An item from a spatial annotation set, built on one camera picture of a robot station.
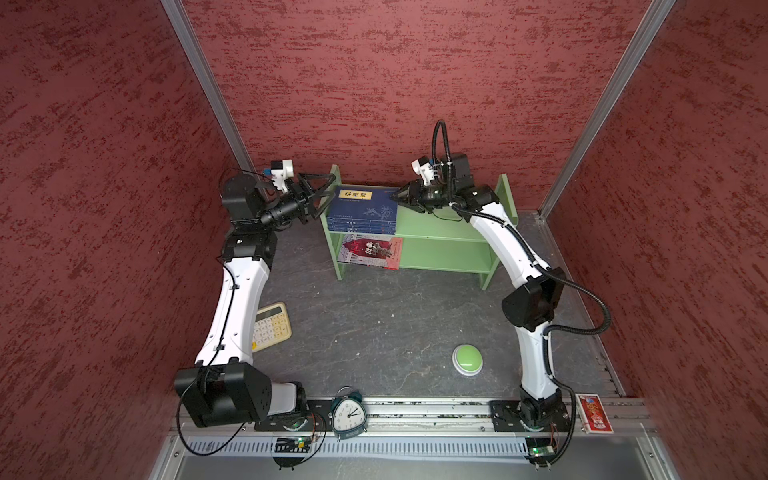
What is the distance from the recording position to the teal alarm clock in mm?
699

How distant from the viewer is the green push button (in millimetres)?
825

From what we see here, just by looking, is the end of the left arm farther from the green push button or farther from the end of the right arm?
the green push button
